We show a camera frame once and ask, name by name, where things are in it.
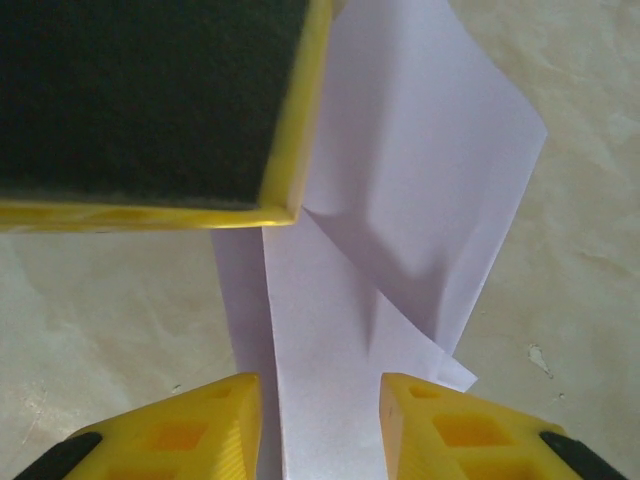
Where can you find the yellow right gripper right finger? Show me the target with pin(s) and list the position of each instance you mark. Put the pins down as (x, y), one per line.
(450, 435)

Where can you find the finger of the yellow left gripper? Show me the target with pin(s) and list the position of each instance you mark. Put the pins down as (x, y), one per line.
(150, 100)

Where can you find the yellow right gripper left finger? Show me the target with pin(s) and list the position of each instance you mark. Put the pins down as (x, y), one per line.
(200, 430)

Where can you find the purple paper sheet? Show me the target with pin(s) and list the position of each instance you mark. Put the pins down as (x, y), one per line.
(400, 175)

